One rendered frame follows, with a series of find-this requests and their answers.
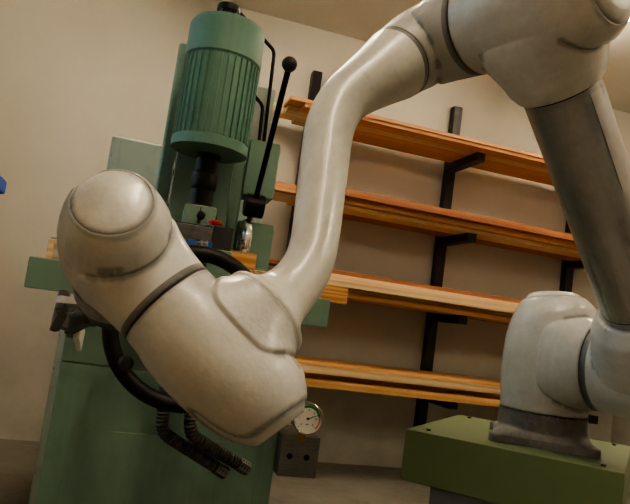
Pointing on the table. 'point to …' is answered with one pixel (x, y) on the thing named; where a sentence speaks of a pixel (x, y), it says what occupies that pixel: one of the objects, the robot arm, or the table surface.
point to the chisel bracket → (196, 213)
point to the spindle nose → (204, 178)
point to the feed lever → (253, 208)
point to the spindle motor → (218, 86)
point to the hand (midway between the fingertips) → (114, 340)
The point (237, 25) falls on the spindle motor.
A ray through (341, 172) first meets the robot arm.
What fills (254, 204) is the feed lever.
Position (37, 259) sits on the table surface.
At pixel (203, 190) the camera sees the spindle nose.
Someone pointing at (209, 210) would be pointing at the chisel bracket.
